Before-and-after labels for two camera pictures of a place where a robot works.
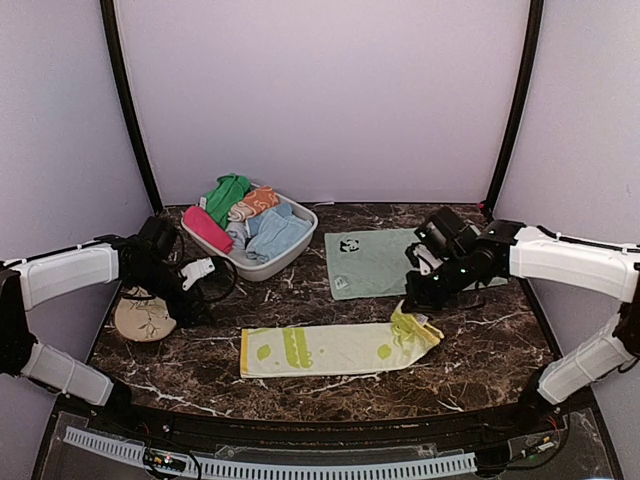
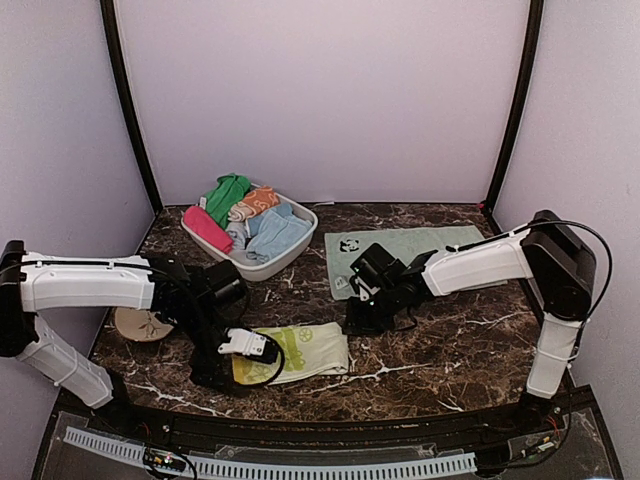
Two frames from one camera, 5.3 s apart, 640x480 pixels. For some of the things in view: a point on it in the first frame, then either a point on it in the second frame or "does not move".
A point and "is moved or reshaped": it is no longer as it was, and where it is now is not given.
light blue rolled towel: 272,231 does not move
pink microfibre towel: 201,225 does not move
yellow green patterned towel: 335,349 is moved or reshaped
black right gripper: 417,300 to 359,325
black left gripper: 185,320 to 208,378
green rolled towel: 232,189 does not move
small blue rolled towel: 239,232 does not move
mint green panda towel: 373,263 does not move
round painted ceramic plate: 143,320 does not move
